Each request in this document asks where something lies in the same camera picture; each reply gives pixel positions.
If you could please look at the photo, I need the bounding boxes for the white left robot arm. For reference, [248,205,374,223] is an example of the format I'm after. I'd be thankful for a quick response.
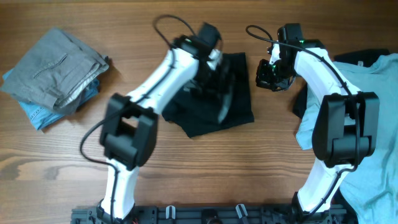
[96,23,234,223]

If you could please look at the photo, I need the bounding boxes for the black shorts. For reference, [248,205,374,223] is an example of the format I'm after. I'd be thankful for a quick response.
[162,52,254,138]

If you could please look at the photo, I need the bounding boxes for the folded grey trousers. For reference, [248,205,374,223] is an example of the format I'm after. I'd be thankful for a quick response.
[1,28,109,114]

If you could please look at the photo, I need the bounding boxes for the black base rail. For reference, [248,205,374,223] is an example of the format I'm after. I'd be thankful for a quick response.
[70,204,355,224]

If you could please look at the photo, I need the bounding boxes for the black garment under t-shirt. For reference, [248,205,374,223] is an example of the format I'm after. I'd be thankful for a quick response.
[292,49,390,119]

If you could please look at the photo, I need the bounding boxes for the light blue t-shirt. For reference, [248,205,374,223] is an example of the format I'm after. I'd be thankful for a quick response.
[295,52,398,224]

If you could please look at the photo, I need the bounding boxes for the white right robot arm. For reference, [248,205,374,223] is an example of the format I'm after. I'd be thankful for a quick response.
[256,23,380,223]

